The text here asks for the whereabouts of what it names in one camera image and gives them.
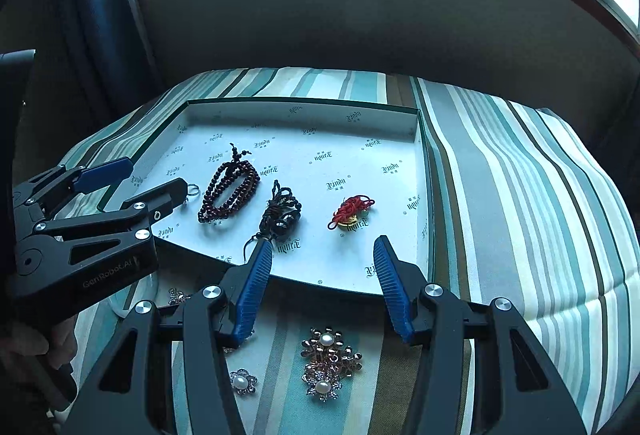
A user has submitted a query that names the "red knot gold charm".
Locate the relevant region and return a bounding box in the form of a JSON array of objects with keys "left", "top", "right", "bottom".
[{"left": 328, "top": 195, "right": 375, "bottom": 230}]

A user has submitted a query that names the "striped teal tablecloth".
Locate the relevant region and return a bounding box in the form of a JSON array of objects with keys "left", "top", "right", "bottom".
[{"left": 63, "top": 67, "right": 639, "bottom": 434}]

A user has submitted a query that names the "shallow green jewelry tray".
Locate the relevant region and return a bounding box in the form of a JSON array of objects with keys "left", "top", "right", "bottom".
[{"left": 100, "top": 98, "right": 432, "bottom": 294}]

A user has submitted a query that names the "gold pearl flower brooch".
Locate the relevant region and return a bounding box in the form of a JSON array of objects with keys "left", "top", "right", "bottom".
[{"left": 300, "top": 327, "right": 363, "bottom": 403}]

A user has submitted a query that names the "pale jade bangle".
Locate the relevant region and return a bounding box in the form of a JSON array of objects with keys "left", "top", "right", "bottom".
[{"left": 107, "top": 271, "right": 158, "bottom": 318}]

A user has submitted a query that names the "dark blue left curtain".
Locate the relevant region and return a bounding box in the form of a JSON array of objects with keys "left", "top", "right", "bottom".
[{"left": 44, "top": 0, "right": 162, "bottom": 117}]

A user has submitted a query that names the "black cord bead pendant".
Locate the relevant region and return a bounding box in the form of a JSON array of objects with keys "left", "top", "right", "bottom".
[{"left": 243, "top": 180, "right": 302, "bottom": 259}]

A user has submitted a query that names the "dark red bead bracelet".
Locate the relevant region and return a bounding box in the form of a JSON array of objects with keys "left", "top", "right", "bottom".
[{"left": 196, "top": 142, "right": 262, "bottom": 225}]

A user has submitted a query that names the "silver rhinestone bar brooch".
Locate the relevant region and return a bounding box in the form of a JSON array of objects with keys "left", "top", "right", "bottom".
[{"left": 224, "top": 329, "right": 255, "bottom": 354}]

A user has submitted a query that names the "silver pearl flower brooch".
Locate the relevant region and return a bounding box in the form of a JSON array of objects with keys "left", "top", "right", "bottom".
[{"left": 229, "top": 368, "right": 258, "bottom": 396}]

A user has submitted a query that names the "gold chain necklace pile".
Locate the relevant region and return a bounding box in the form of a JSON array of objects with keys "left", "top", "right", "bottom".
[{"left": 167, "top": 286, "right": 194, "bottom": 307}]

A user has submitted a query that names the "person's left hand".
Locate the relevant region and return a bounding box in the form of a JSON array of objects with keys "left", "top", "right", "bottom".
[{"left": 1, "top": 315, "right": 77, "bottom": 370}]

